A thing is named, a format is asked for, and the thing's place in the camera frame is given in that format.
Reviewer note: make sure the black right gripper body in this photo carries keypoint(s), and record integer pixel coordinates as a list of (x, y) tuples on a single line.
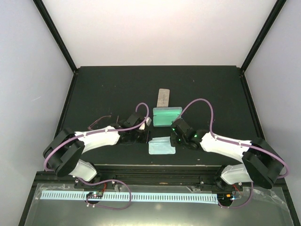
[(175, 142)]

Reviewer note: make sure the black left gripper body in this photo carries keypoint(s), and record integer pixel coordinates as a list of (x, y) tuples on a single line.
[(135, 137)]

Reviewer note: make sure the blue-grey glasses case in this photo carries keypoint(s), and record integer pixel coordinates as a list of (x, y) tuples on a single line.
[(164, 116)]

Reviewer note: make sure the beige glasses case green lining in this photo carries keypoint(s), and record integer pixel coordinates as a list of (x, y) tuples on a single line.
[(163, 98)]

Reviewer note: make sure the pink sunglasses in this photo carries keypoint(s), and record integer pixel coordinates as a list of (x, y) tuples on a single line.
[(103, 121)]

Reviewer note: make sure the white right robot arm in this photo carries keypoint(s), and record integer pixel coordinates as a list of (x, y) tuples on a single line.
[(259, 162)]

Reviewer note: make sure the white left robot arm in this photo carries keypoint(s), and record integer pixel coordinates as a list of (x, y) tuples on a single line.
[(63, 155)]

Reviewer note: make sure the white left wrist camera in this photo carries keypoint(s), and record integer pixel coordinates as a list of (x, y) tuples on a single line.
[(146, 124)]

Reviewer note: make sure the black front mounting rail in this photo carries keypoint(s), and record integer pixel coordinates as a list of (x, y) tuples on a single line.
[(204, 178)]

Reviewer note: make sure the white slotted cable duct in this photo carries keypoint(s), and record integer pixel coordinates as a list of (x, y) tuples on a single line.
[(125, 197)]

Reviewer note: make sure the black right frame post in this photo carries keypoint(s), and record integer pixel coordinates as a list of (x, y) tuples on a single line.
[(279, 4)]

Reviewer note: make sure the black frame post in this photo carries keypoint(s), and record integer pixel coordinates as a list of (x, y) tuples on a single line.
[(55, 33), (279, 4)]

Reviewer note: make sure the black left frame post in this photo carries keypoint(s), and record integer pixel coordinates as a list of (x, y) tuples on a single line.
[(55, 33)]

